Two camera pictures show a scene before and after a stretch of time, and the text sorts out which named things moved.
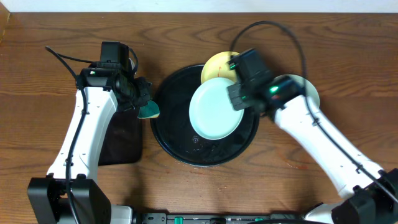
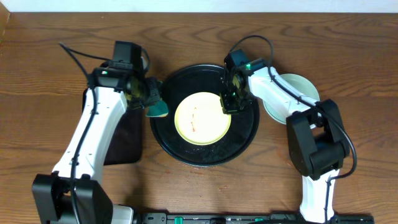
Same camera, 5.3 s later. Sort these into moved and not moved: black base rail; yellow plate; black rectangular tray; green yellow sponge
Moved: green yellow sponge; yellow plate
Not moved: black base rail; black rectangular tray
